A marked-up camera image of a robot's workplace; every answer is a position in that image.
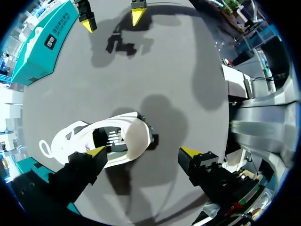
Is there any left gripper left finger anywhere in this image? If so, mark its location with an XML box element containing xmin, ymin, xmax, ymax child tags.
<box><xmin>10</xmin><ymin>145</ymin><xmax>109</xmax><ymax>221</ymax></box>

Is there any white shoe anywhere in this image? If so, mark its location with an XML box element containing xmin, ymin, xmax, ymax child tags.
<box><xmin>39</xmin><ymin>111</ymin><xmax>159</xmax><ymax>169</ymax></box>

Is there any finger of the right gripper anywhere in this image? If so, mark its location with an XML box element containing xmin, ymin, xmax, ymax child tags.
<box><xmin>130</xmin><ymin>0</ymin><xmax>148</xmax><ymax>27</ymax></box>
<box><xmin>74</xmin><ymin>0</ymin><xmax>98</xmax><ymax>33</ymax></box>

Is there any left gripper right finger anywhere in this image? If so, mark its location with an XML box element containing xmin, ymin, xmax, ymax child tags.
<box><xmin>177</xmin><ymin>146</ymin><xmax>260</xmax><ymax>208</ymax></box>

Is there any black and blue insole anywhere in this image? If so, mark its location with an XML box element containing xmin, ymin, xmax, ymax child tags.
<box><xmin>92</xmin><ymin>126</ymin><xmax>128</xmax><ymax>153</ymax></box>

